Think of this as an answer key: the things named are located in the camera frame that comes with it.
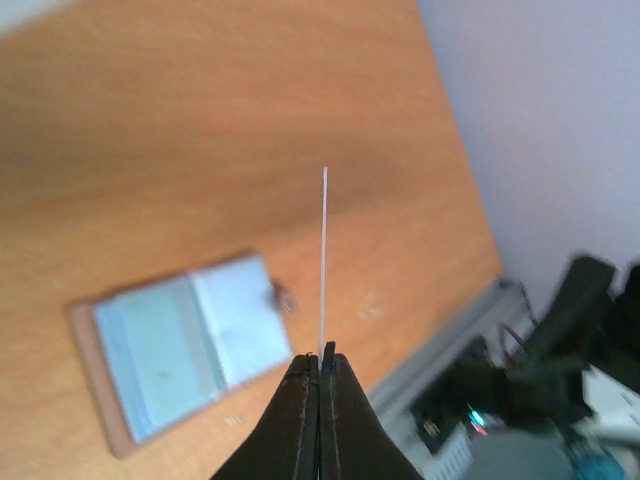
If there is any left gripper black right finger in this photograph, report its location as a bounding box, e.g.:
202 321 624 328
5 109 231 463
318 342 421 479

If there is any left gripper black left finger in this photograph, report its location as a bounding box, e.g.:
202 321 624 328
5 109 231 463
213 354 319 479

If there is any white VIP card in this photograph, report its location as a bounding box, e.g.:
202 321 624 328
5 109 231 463
318 166 328 363

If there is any pink card holder wallet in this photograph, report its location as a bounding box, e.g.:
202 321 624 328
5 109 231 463
68 250 297 459

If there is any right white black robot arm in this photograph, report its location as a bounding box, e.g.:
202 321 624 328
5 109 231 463
451 254 639 439

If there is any right small circuit board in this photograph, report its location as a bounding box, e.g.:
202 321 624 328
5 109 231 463
465 402 492 436

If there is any aluminium rail frame front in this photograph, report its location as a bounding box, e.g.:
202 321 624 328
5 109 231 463
368 279 533 427

